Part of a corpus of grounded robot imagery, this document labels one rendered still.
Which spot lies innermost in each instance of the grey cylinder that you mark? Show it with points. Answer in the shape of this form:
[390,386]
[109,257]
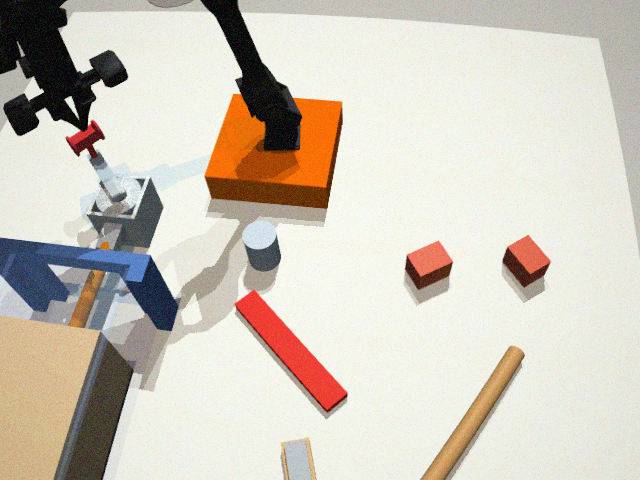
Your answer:
[261,245]

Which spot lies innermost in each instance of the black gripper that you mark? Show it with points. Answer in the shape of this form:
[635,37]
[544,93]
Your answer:
[60,81]

